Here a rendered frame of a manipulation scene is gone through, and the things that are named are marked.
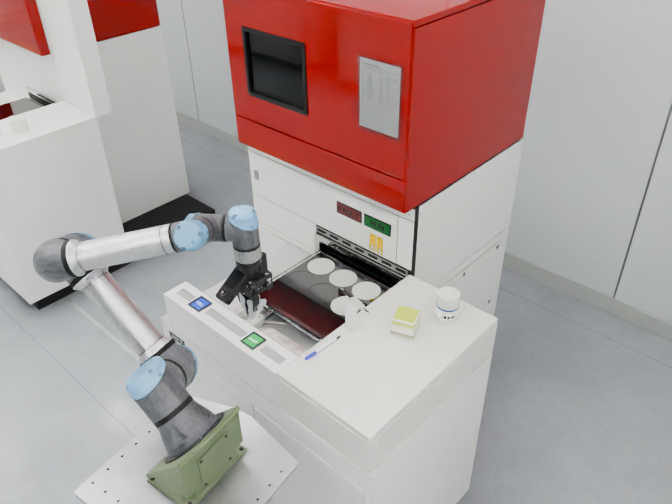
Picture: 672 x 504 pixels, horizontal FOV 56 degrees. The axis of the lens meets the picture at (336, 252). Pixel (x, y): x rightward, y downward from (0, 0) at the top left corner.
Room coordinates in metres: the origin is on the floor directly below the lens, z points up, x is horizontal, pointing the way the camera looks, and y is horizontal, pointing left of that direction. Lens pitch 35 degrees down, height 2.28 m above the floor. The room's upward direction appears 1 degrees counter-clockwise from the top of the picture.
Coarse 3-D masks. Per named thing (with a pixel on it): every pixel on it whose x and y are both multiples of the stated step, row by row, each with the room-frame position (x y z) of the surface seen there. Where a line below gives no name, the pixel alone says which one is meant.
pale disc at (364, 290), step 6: (360, 282) 1.77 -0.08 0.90; (366, 282) 1.77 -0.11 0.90; (354, 288) 1.74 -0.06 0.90; (360, 288) 1.74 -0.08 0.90; (366, 288) 1.74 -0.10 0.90; (372, 288) 1.74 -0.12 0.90; (378, 288) 1.74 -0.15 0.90; (354, 294) 1.71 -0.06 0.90; (360, 294) 1.71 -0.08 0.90; (366, 294) 1.70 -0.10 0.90; (372, 294) 1.70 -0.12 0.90; (378, 294) 1.70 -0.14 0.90
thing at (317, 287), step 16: (320, 256) 1.94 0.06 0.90; (288, 272) 1.84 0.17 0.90; (304, 272) 1.84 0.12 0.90; (272, 288) 1.75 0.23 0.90; (288, 288) 1.75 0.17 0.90; (304, 288) 1.74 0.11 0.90; (320, 288) 1.74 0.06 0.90; (336, 288) 1.74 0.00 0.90; (384, 288) 1.74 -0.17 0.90; (272, 304) 1.66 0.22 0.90; (288, 304) 1.66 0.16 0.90; (304, 304) 1.66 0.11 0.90; (320, 304) 1.66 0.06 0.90; (368, 304) 1.65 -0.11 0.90; (304, 320) 1.58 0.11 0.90; (320, 320) 1.58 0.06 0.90; (336, 320) 1.57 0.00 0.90; (320, 336) 1.50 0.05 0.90
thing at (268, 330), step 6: (246, 318) 1.61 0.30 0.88; (264, 324) 1.58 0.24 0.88; (264, 330) 1.55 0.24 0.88; (270, 330) 1.55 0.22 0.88; (276, 330) 1.55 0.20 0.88; (270, 336) 1.52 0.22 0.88; (276, 336) 1.52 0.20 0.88; (282, 336) 1.52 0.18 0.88; (282, 342) 1.49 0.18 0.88; (288, 342) 1.49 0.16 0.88; (294, 342) 1.49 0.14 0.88; (288, 348) 1.47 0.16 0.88; (294, 348) 1.47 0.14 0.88; (300, 348) 1.47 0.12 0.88
